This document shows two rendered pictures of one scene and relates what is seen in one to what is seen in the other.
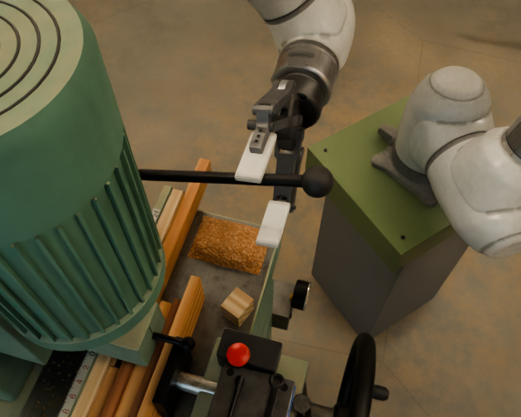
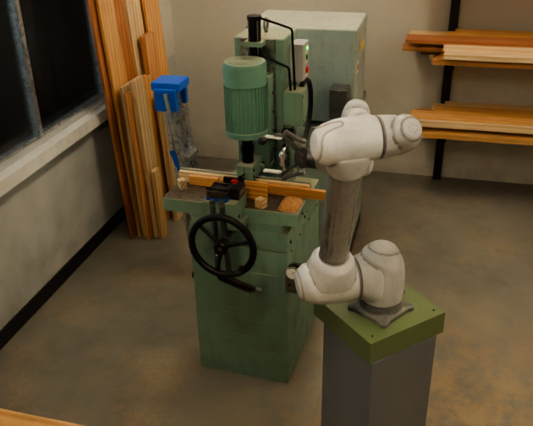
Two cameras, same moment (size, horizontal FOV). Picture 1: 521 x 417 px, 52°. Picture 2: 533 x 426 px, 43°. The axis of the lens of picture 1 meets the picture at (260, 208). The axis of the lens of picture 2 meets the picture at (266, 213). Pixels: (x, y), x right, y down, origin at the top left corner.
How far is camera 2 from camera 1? 2.51 m
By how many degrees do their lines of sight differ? 68
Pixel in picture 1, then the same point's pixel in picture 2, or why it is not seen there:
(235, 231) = (293, 199)
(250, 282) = (272, 209)
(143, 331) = (242, 166)
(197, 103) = (529, 344)
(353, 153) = not seen: hidden behind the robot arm
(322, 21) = not seen: hidden behind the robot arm
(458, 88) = (376, 243)
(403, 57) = not seen: outside the picture
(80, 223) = (229, 91)
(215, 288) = (271, 202)
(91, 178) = (233, 84)
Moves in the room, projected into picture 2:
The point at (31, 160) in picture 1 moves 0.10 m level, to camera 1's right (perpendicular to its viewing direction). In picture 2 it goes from (227, 70) to (224, 78)
